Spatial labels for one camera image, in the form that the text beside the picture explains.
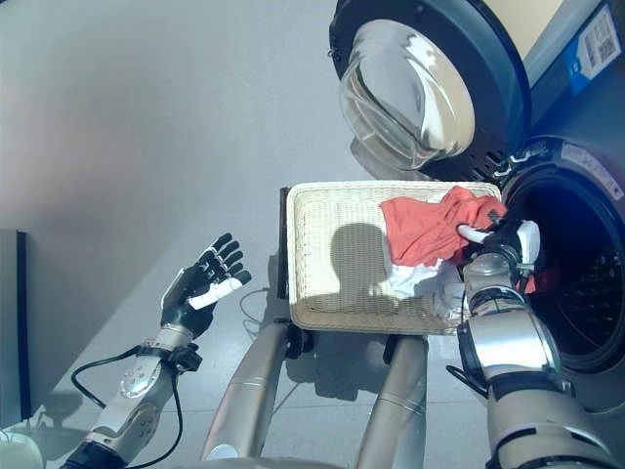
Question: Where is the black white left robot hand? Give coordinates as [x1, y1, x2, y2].
[159, 233, 254, 341]

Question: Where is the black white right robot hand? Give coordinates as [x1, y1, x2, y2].
[456, 217, 542, 294]

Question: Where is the red garment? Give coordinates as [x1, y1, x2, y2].
[378, 185, 563, 294]

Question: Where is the dark grey washing machine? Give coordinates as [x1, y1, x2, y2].
[487, 0, 625, 416]

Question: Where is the round washing machine door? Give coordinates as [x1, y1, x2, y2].
[326, 0, 533, 183]

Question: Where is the white garment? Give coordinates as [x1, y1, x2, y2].
[385, 243, 465, 299]

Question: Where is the dark brown stool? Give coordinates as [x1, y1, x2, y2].
[277, 187, 406, 365]

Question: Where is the dark edged grey panel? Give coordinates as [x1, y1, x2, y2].
[0, 229, 33, 424]

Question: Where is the cream wicker laundry basket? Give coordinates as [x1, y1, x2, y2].
[285, 179, 504, 337]

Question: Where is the silver robot torso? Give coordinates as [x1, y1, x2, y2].
[197, 456, 362, 469]

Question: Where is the silver right robot leg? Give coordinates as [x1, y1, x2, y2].
[355, 334, 431, 469]

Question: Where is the blue white energy label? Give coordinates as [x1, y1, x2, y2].
[564, 4, 622, 97]

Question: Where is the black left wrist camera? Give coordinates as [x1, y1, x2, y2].
[170, 344, 204, 375]

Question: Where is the thin white floor cable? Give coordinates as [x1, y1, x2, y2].
[237, 286, 271, 339]

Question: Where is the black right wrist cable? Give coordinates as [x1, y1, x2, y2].
[446, 365, 489, 402]

